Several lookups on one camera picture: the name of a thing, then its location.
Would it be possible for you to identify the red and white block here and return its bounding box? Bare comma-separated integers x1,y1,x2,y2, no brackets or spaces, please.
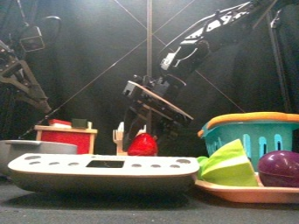
47,118,73,130

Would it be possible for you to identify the dark green block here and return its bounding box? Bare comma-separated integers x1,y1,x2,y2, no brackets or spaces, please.
71,117,90,130

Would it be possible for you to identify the green toy lime wedge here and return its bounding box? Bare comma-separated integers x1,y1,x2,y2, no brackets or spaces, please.
196,138,260,188

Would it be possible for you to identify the purple toy plum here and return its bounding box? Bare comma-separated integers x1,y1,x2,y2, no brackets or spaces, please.
256,150,299,188

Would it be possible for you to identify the teal basket with orange rim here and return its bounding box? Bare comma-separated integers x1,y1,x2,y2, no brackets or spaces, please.
196,111,299,172

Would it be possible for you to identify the grey kitchen scale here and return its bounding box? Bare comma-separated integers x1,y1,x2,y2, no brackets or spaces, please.
7,152,202,194

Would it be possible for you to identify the metal frame pole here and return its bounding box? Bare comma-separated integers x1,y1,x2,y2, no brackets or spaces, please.
146,0,154,79

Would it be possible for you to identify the red strawberry toy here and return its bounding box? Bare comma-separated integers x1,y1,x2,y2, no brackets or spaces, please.
126,132,159,157

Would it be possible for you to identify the peach plastic tray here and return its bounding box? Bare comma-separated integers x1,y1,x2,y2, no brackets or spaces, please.
192,172,299,205

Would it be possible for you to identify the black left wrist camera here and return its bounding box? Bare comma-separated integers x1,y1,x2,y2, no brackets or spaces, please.
17,25,47,53

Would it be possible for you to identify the gray toy pot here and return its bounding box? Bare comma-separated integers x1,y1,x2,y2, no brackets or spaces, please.
0,139,79,177

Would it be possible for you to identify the red wooden toy cabinet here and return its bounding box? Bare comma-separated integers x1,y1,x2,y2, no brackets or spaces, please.
33,124,99,155

